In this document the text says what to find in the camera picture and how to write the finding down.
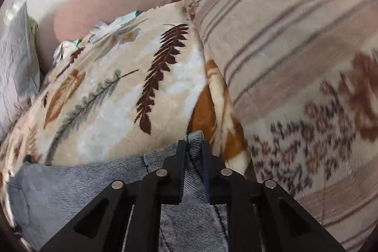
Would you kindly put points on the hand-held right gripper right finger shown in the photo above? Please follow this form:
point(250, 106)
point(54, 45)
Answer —
point(211, 169)

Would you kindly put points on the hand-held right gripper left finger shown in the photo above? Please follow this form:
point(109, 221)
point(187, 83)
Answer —
point(177, 169)

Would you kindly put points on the grey denim pants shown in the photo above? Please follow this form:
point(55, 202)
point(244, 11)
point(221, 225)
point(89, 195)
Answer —
point(73, 190)

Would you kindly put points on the leaf print blanket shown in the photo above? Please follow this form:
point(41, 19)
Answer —
point(112, 98)

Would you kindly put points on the white crumpled cloth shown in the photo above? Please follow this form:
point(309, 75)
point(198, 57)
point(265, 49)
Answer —
point(112, 29)
point(66, 49)

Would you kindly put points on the striped floral cushion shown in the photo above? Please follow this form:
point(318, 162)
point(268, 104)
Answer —
point(295, 33)

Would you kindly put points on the grey quilted pillow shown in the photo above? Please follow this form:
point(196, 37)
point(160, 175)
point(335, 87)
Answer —
point(14, 63)

